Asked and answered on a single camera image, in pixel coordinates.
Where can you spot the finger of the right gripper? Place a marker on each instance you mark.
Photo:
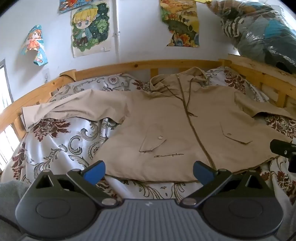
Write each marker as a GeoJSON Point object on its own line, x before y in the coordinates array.
{"type": "Point", "coordinates": [282, 148]}

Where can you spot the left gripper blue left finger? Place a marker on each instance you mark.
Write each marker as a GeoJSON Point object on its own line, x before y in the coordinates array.
{"type": "Point", "coordinates": [86, 181]}

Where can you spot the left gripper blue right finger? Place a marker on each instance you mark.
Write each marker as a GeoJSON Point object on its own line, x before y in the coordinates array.
{"type": "Point", "coordinates": [213, 181]}

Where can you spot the beige hooded jacket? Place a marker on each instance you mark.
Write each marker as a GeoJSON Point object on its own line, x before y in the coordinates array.
{"type": "Point", "coordinates": [160, 134]}

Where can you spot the plastic bag of clothes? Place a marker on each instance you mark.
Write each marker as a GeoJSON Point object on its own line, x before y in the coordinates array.
{"type": "Point", "coordinates": [258, 32]}

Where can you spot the top left cartoon poster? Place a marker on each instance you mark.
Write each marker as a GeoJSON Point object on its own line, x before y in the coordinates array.
{"type": "Point", "coordinates": [68, 5]}

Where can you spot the wooden bed frame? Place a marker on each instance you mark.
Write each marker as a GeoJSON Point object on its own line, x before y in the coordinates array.
{"type": "Point", "coordinates": [278, 85]}

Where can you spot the anime girl wall poster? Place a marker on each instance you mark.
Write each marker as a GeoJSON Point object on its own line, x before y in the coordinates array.
{"type": "Point", "coordinates": [34, 42]}

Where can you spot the anime boy wall poster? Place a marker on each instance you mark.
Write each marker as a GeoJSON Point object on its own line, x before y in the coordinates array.
{"type": "Point", "coordinates": [91, 27]}

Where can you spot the landscape wall poster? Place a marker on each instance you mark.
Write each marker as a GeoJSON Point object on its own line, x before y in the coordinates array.
{"type": "Point", "coordinates": [182, 20]}

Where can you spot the white wall pipe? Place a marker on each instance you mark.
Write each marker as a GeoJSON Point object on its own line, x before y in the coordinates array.
{"type": "Point", "coordinates": [116, 30]}

